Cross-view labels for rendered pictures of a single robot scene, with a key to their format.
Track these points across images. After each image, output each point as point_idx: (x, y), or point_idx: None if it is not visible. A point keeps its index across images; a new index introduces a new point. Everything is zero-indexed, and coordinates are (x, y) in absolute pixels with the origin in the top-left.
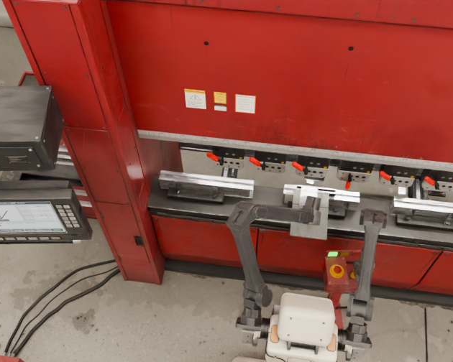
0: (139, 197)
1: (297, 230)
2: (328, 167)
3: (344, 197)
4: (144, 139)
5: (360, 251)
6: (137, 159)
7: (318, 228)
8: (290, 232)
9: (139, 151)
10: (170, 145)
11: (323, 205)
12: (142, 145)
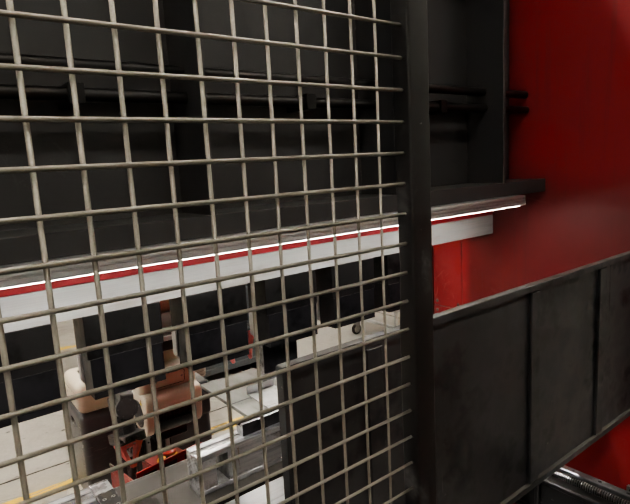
0: (436, 303)
1: (249, 373)
2: (249, 305)
3: (219, 440)
4: (490, 264)
5: (144, 469)
6: (457, 254)
7: (223, 385)
8: (255, 369)
9: (464, 250)
10: (601, 464)
11: (240, 403)
12: (477, 256)
